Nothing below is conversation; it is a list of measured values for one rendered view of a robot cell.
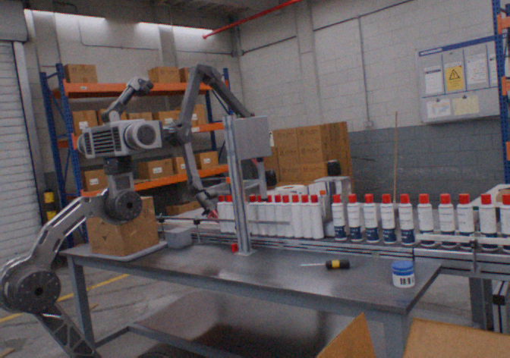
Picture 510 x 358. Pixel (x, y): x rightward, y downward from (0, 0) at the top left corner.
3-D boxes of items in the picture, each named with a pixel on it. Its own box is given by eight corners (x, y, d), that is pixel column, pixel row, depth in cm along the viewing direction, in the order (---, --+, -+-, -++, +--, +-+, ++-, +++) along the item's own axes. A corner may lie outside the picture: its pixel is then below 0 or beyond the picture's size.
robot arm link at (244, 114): (196, 77, 215) (209, 72, 208) (202, 70, 218) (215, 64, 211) (247, 134, 237) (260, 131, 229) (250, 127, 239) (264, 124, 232)
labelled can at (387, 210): (398, 241, 175) (394, 193, 173) (394, 245, 171) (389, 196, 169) (386, 240, 178) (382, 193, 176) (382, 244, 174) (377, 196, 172)
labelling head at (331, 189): (356, 230, 200) (351, 177, 198) (344, 237, 190) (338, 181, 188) (330, 228, 209) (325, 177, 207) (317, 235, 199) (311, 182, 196)
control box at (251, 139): (272, 155, 199) (267, 115, 198) (237, 160, 194) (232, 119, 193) (265, 155, 209) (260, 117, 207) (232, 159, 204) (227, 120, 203)
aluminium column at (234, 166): (252, 251, 205) (234, 114, 200) (246, 253, 202) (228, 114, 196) (245, 250, 208) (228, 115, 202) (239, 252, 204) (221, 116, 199)
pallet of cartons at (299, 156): (360, 215, 618) (351, 120, 606) (334, 229, 554) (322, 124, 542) (292, 212, 692) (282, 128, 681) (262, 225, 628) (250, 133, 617)
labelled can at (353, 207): (364, 239, 184) (360, 193, 182) (360, 243, 180) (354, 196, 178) (354, 238, 187) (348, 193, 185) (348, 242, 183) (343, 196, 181)
